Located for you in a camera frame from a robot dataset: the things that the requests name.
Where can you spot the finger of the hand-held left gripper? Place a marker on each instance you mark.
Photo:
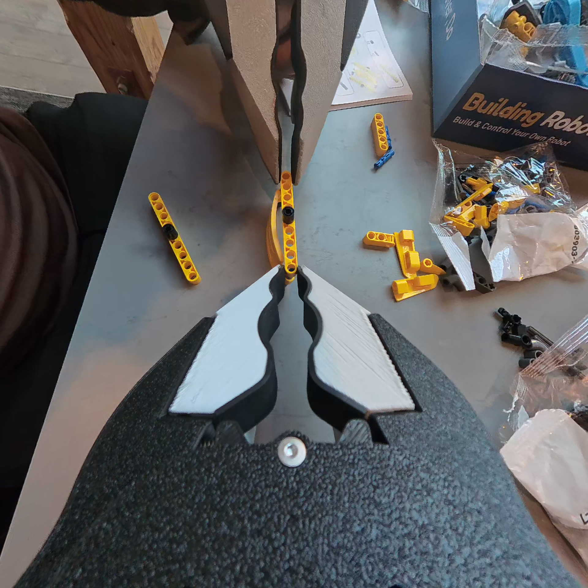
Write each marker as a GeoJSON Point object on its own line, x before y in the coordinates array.
{"type": "Point", "coordinates": [257, 73]}
{"type": "Point", "coordinates": [322, 64]}

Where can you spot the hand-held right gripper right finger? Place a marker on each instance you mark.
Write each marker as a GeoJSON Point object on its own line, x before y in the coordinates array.
{"type": "Point", "coordinates": [358, 363]}

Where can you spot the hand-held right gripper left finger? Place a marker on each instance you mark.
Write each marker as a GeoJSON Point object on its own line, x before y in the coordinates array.
{"type": "Point", "coordinates": [225, 367]}

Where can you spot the long yellow nine-hole beam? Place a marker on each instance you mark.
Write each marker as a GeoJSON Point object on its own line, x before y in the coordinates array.
{"type": "Point", "coordinates": [175, 239]}

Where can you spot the yellow beam black pin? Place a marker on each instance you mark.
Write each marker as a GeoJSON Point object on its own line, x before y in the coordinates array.
{"type": "Point", "coordinates": [288, 239]}

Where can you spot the yellow curved panel blue pins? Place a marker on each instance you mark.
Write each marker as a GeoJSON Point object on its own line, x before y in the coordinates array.
{"type": "Point", "coordinates": [273, 230]}

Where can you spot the grey desk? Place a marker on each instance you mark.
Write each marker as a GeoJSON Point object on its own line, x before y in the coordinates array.
{"type": "Point", "coordinates": [367, 340]}

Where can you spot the open white instruction manual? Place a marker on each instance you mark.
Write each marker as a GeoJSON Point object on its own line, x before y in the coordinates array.
{"type": "Point", "coordinates": [372, 64]}

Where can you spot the short yellow beam blue pin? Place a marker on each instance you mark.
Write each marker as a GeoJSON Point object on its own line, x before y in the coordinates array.
{"type": "Point", "coordinates": [379, 133]}

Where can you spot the yellow angled beam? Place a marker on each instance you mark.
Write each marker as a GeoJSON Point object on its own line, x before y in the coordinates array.
{"type": "Point", "coordinates": [413, 288]}

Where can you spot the small yellow connector piece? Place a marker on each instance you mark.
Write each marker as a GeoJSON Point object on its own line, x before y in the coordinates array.
{"type": "Point", "coordinates": [432, 266]}

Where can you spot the short yellow three-hole beam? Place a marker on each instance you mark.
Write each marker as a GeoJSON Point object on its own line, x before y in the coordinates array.
{"type": "Point", "coordinates": [378, 241]}

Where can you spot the wooden table leg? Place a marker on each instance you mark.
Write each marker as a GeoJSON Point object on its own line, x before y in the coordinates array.
{"type": "Point", "coordinates": [110, 46]}

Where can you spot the loose black connector parts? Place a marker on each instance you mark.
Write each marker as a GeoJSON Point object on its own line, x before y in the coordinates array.
{"type": "Point", "coordinates": [519, 335]}

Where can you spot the blue kit box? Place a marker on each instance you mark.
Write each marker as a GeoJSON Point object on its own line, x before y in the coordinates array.
{"type": "Point", "coordinates": [514, 101]}

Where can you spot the clear bags inside box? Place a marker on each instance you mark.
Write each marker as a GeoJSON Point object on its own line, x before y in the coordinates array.
{"type": "Point", "coordinates": [542, 37]}

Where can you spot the blue plastic part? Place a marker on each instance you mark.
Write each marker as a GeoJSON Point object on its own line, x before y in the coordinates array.
{"type": "Point", "coordinates": [565, 28]}

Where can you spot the plastic bag of yellow parts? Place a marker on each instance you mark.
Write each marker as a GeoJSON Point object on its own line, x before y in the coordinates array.
{"type": "Point", "coordinates": [524, 230]}

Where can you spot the plastic bag of black parts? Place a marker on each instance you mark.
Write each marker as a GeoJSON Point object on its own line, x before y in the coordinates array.
{"type": "Point", "coordinates": [551, 459]}

